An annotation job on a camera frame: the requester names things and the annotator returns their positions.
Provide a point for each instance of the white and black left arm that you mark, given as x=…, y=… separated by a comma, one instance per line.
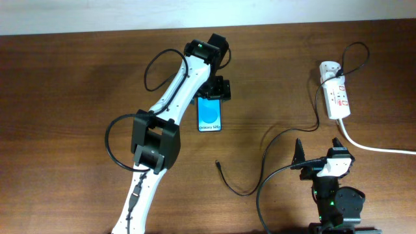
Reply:
x=155, y=141

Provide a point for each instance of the white charger plug adapter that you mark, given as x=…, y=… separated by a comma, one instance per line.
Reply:
x=328, y=73

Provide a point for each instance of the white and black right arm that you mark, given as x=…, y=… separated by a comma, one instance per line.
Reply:
x=339, y=208

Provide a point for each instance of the white power strip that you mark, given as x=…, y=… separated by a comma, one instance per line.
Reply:
x=336, y=98

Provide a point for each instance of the blue Galaxy smartphone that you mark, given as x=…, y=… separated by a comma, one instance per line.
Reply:
x=209, y=115

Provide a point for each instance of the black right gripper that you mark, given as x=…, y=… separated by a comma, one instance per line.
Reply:
x=311, y=170

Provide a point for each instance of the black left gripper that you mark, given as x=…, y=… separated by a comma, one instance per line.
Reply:
x=223, y=89

